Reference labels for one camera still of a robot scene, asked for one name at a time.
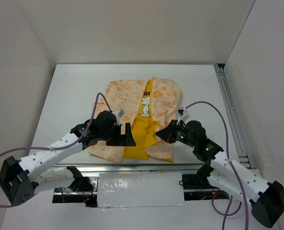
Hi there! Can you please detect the aluminium front rail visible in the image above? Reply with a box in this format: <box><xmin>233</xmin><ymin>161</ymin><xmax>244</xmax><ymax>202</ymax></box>
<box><xmin>53</xmin><ymin>163</ymin><xmax>203</xmax><ymax>177</ymax></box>

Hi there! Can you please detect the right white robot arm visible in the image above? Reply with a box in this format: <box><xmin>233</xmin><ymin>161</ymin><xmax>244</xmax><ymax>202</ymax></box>
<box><xmin>156</xmin><ymin>120</ymin><xmax>284</xmax><ymax>228</ymax></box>

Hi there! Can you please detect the cream orange-print jacket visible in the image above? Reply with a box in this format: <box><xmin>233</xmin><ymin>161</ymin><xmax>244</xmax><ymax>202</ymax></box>
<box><xmin>87</xmin><ymin>77</ymin><xmax>182</xmax><ymax>163</ymax></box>

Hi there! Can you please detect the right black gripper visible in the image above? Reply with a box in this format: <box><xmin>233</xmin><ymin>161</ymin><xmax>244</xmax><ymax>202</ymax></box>
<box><xmin>156</xmin><ymin>119</ymin><xmax>196</xmax><ymax>148</ymax></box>

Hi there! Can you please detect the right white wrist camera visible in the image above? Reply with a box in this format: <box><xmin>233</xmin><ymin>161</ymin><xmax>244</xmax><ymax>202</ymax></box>
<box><xmin>177</xmin><ymin>107</ymin><xmax>189</xmax><ymax>125</ymax></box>

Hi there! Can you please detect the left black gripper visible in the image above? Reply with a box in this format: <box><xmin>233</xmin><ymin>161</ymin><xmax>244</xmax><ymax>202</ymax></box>
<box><xmin>100</xmin><ymin>123</ymin><xmax>136</xmax><ymax>147</ymax></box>

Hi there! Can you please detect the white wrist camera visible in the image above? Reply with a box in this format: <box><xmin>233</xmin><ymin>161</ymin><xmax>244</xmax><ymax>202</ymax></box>
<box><xmin>177</xmin><ymin>107</ymin><xmax>189</xmax><ymax>125</ymax></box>
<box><xmin>112</xmin><ymin>109</ymin><xmax>125</xmax><ymax>125</ymax></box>

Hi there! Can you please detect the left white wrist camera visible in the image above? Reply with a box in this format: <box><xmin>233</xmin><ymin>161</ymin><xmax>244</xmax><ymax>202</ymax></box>
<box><xmin>112</xmin><ymin>109</ymin><xmax>125</xmax><ymax>125</ymax></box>

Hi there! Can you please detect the aluminium side rail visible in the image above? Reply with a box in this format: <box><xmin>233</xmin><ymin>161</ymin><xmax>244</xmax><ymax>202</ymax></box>
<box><xmin>214</xmin><ymin>64</ymin><xmax>256</xmax><ymax>169</ymax></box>

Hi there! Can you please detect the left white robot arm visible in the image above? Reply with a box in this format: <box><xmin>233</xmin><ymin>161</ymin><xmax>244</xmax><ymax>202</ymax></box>
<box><xmin>0</xmin><ymin>109</ymin><xmax>136</xmax><ymax>207</ymax></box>

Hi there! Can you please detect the white foil-taped panel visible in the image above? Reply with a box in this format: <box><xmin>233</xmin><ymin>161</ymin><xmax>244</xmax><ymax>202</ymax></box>
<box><xmin>97</xmin><ymin>172</ymin><xmax>185</xmax><ymax>207</ymax></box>

